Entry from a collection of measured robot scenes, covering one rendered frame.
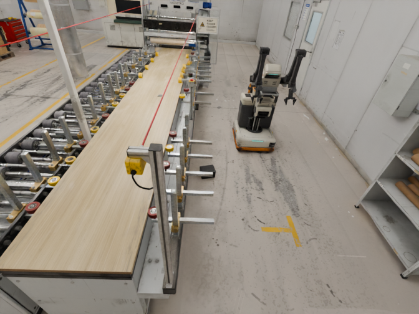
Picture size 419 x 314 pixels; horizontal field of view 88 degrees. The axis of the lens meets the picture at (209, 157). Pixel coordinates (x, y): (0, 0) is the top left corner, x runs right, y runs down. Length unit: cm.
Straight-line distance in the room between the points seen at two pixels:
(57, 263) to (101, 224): 28
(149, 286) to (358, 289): 193
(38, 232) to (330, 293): 236
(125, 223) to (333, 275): 202
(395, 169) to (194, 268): 244
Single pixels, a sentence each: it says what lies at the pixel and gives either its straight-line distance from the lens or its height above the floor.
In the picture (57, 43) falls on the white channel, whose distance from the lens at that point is 214.
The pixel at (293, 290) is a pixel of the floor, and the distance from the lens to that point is 244.
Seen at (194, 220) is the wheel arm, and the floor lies 83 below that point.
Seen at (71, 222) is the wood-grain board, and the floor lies 90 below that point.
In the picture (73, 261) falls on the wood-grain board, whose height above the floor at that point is 90.
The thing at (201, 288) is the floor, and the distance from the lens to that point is 227.
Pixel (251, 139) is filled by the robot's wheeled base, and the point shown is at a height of 26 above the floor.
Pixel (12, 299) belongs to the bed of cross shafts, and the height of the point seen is 45.
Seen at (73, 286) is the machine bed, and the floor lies 69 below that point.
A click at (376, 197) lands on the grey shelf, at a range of 347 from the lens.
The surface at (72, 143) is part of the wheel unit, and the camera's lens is 244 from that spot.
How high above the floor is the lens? 212
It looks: 38 degrees down
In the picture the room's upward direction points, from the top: 5 degrees clockwise
